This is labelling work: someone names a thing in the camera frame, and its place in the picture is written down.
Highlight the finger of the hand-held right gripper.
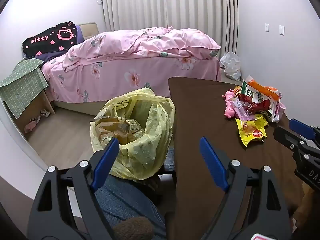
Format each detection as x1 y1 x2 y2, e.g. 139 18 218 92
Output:
273 126 307 153
289 118 320 142

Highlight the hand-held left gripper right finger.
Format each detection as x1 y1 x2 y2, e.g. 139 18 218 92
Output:
199 137 293 240

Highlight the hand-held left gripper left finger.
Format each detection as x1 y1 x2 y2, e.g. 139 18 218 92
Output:
27 137 120 240

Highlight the yellow snack wrapper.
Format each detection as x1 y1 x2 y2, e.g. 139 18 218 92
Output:
235 114 269 147

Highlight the red wrapper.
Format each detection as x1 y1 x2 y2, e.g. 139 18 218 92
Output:
240 94 272 115

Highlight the orange snack packet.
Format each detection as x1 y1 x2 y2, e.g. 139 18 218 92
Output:
250 79 282 105

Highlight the yellow plastic bag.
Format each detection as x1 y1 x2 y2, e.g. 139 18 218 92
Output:
90 87 176 182

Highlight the white packet with green label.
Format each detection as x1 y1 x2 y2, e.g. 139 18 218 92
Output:
240 75 265 104

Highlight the person's left forearm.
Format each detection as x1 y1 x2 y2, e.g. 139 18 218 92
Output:
112 217 155 240

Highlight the person's right forearm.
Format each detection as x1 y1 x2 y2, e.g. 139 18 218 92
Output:
291 180 320 230

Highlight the crumpled orange clear wrapper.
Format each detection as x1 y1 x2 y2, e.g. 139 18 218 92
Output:
94 116 135 145

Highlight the person's leg in blue jeans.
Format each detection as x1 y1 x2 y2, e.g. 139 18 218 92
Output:
94 174 167 240

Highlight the pink caterpillar toy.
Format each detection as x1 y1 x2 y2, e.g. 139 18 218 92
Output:
223 90 238 120

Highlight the bed with pink floral sheet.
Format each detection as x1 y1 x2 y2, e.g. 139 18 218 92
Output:
40 22 223 117

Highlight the pink slipper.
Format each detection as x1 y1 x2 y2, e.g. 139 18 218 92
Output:
24 120 42 133

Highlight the white plastic bag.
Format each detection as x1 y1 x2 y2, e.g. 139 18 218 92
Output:
219 52 242 80

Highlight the green checked cloth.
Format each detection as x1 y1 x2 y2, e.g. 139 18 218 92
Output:
0 57 48 120

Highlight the pink floral duvet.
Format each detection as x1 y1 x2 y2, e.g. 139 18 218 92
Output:
49 26 222 74

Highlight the beige headboard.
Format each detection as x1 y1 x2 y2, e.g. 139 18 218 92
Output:
78 22 98 42

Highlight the black cat print blanket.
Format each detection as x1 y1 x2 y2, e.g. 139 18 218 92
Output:
22 21 78 60

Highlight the white pleated curtain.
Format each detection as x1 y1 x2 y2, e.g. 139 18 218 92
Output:
100 0 239 53

